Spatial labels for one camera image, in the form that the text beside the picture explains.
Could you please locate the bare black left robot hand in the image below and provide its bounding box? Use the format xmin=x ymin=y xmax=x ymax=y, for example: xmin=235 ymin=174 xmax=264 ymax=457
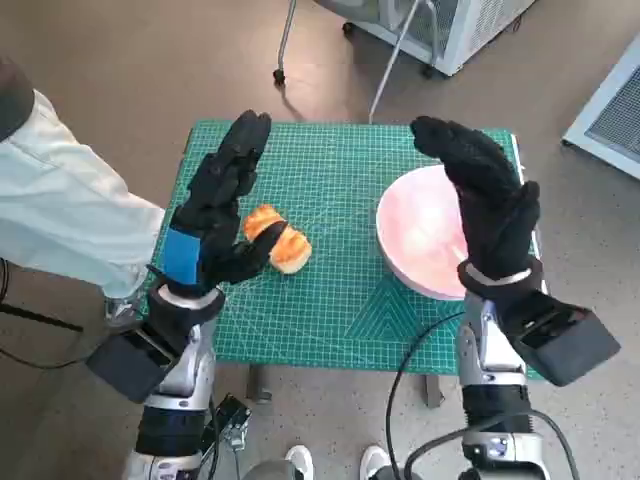
xmin=158 ymin=110 xmax=289 ymax=297

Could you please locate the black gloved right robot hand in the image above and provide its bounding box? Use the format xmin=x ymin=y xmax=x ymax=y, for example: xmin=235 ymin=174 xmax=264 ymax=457
xmin=409 ymin=115 xmax=542 ymax=281

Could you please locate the pink bowl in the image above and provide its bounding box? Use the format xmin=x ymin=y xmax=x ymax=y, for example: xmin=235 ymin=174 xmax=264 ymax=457
xmin=375 ymin=166 xmax=501 ymax=301

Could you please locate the dark metal table leg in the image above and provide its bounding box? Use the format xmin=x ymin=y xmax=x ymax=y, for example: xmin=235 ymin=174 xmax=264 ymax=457
xmin=423 ymin=374 xmax=446 ymax=409
xmin=247 ymin=362 xmax=274 ymax=404

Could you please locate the green cutting mat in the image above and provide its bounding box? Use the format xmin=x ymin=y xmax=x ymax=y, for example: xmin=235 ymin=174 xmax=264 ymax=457
xmin=149 ymin=118 xmax=549 ymax=379

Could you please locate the white shoe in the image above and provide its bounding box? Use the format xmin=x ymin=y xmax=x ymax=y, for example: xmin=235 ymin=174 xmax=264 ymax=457
xmin=284 ymin=444 xmax=315 ymax=480
xmin=360 ymin=444 xmax=391 ymax=480

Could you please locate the long black right arm cable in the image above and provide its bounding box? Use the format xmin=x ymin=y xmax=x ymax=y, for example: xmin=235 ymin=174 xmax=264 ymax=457
xmin=384 ymin=309 xmax=469 ymax=480

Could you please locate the person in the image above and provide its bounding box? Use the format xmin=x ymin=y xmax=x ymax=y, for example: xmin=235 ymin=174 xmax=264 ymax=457
xmin=0 ymin=54 xmax=166 ymax=321

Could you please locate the long braided toy bread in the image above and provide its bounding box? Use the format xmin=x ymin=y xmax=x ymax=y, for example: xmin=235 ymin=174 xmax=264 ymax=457
xmin=243 ymin=203 xmax=313 ymax=275

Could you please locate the white cabinet on casters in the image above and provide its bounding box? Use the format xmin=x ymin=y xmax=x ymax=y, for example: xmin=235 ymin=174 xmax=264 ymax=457
xmin=312 ymin=0 xmax=536 ymax=77

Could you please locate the looped black right arm cable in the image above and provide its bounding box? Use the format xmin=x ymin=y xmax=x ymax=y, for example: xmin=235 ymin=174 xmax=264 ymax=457
xmin=402 ymin=409 xmax=582 ymax=480

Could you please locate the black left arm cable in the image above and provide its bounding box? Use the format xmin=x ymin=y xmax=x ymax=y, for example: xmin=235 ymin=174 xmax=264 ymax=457
xmin=199 ymin=393 xmax=224 ymax=480

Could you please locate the white appliance with mesh panel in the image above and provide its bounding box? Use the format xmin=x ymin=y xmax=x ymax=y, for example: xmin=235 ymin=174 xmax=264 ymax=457
xmin=560 ymin=47 xmax=640 ymax=181

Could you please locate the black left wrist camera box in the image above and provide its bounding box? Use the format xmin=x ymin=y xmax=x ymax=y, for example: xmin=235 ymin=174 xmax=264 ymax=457
xmin=85 ymin=324 xmax=179 ymax=405

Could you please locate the white pole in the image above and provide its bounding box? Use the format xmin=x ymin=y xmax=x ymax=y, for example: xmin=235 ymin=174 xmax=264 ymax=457
xmin=368 ymin=0 xmax=422 ymax=124

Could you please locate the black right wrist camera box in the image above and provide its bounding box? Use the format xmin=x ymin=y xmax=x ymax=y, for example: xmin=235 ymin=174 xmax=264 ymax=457
xmin=514 ymin=292 xmax=622 ymax=387

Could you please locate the grey chair leg with caster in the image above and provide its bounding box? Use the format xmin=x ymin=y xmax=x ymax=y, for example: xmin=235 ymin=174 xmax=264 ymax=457
xmin=272 ymin=0 xmax=301 ymax=86

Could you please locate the black stand with metal clamp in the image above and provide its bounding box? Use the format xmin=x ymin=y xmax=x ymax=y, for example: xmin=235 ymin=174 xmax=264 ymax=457
xmin=214 ymin=394 xmax=253 ymax=449

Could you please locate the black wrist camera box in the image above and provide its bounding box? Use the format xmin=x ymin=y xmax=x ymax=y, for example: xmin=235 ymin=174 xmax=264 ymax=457
xmin=85 ymin=324 xmax=179 ymax=405
xmin=514 ymin=292 xmax=622 ymax=387

